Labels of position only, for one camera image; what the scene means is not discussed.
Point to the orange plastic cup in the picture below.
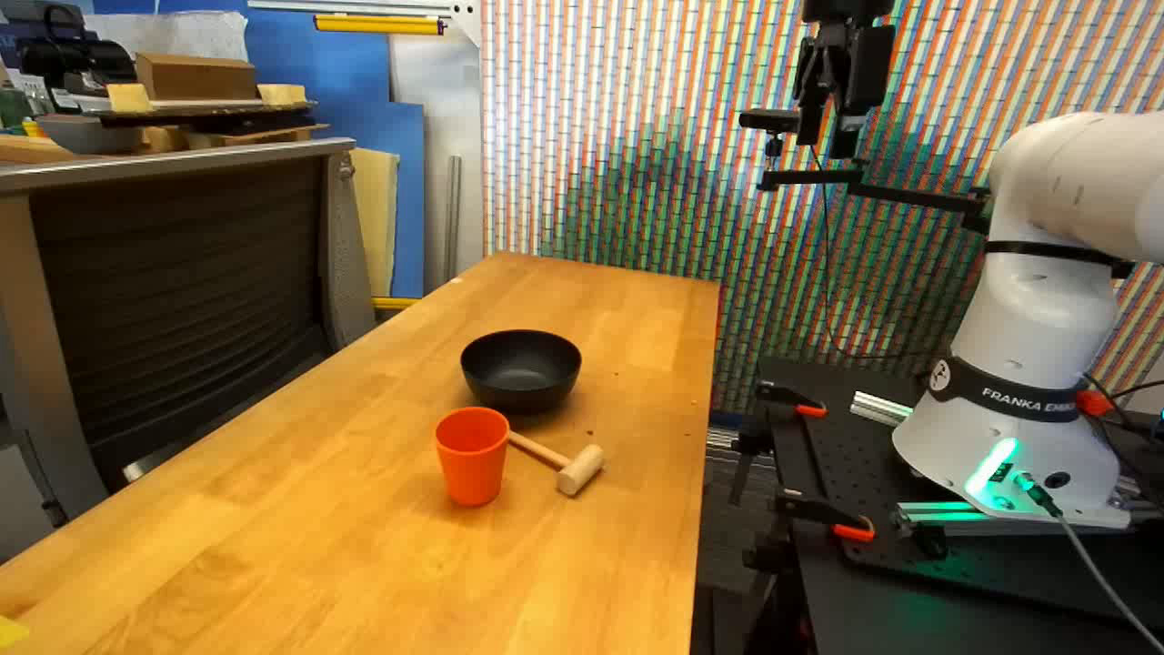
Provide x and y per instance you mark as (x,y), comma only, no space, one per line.
(470,456)

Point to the orange-tipped black clamp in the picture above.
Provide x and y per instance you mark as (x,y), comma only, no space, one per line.
(830,514)
(794,400)

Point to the brown cardboard box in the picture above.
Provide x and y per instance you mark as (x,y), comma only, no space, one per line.
(195,76)

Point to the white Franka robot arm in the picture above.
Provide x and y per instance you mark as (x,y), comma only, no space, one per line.
(1041,315)

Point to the black bag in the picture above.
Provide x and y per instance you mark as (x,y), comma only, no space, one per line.
(74,47)

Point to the black camera on boom arm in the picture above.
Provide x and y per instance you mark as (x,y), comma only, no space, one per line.
(848,182)

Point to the striped backdrop panel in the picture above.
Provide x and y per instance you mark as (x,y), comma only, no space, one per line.
(629,148)

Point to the grey metal pole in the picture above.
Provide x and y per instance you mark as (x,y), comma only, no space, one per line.
(455,219)

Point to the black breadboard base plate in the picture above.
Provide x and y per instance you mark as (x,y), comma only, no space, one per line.
(848,582)

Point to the wooden mallet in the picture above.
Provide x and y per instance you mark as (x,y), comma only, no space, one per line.
(566,461)

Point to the silver aluminium extrusion bar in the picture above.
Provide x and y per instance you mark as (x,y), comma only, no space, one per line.
(879,407)

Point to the beige wooden board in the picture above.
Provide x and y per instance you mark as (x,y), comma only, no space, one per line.
(375,219)

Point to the black bowl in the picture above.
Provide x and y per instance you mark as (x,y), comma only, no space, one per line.
(522,368)

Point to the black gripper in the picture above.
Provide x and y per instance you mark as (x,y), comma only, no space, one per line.
(848,12)

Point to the yellow bar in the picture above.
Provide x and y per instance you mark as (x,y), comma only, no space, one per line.
(380,24)

